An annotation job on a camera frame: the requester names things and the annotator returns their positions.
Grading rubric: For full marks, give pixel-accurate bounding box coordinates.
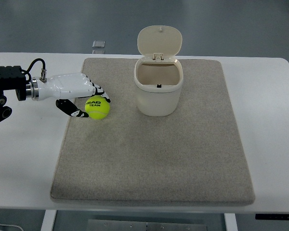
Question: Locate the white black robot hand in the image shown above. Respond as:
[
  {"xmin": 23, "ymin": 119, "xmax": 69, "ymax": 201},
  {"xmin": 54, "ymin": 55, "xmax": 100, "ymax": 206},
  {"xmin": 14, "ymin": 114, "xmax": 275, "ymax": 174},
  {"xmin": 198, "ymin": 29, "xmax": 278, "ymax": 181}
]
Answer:
[{"xmin": 32, "ymin": 73, "xmax": 110, "ymax": 117}]

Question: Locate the yellow tennis ball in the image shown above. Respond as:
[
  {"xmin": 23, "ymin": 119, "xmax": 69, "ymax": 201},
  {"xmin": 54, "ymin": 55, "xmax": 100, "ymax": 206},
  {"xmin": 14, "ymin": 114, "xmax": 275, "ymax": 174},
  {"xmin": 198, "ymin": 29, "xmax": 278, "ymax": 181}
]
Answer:
[{"xmin": 85, "ymin": 96, "xmax": 110, "ymax": 119}]

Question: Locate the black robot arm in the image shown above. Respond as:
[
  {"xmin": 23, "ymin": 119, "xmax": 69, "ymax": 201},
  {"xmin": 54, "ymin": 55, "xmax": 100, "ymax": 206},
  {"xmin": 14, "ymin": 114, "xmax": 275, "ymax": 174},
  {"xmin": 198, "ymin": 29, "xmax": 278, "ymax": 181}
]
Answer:
[{"xmin": 0, "ymin": 58, "xmax": 47, "ymax": 122}]

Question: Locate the clear floor socket cover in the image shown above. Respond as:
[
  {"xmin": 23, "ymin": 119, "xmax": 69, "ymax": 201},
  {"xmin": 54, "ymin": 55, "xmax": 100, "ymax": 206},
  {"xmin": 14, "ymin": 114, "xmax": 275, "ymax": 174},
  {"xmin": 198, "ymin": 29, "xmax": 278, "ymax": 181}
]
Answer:
[{"xmin": 92, "ymin": 40, "xmax": 105, "ymax": 49}]

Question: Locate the cream bin with open lid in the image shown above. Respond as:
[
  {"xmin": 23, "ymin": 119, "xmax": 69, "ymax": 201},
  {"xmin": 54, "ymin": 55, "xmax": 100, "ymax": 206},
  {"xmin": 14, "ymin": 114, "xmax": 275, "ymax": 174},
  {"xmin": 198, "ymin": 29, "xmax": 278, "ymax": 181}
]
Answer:
[{"xmin": 133, "ymin": 26, "xmax": 184, "ymax": 116}]

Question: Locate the white left table leg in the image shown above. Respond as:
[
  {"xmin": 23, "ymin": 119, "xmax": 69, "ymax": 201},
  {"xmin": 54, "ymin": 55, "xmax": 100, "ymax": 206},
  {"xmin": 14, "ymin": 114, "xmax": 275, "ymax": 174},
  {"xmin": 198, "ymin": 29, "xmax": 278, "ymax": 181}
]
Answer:
[{"xmin": 40, "ymin": 210, "xmax": 57, "ymax": 231}]

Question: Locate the white table leg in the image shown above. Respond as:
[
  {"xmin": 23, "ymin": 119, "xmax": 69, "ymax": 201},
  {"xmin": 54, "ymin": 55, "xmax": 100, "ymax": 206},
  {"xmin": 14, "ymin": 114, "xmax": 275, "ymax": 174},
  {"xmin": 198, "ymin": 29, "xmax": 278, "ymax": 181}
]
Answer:
[
  {"xmin": 40, "ymin": 210, "xmax": 57, "ymax": 231},
  {"xmin": 224, "ymin": 213, "xmax": 238, "ymax": 231}
]

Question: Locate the beige fabric mat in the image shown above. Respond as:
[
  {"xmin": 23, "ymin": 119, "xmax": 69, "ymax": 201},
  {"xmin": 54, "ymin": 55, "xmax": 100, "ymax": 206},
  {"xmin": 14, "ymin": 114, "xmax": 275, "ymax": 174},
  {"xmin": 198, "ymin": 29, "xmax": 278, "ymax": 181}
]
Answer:
[{"xmin": 51, "ymin": 58, "xmax": 255, "ymax": 206}]

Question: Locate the white object at floor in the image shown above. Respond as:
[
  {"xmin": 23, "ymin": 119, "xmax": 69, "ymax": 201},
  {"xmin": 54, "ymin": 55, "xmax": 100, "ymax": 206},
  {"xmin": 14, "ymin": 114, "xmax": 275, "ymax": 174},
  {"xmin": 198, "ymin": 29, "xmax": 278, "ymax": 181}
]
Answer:
[{"xmin": 0, "ymin": 224, "xmax": 24, "ymax": 231}]

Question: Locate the white right table leg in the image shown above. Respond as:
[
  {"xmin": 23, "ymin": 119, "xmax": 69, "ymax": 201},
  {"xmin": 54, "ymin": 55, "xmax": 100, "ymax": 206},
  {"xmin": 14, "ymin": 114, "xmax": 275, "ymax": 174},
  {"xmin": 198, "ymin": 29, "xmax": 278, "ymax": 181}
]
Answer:
[{"xmin": 224, "ymin": 213, "xmax": 238, "ymax": 231}]

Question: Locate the black table control panel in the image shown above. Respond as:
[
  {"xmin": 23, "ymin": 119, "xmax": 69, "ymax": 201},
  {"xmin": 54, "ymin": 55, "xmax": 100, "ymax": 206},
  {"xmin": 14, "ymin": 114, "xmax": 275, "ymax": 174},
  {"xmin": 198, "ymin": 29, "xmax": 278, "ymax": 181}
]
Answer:
[{"xmin": 255, "ymin": 214, "xmax": 289, "ymax": 221}]

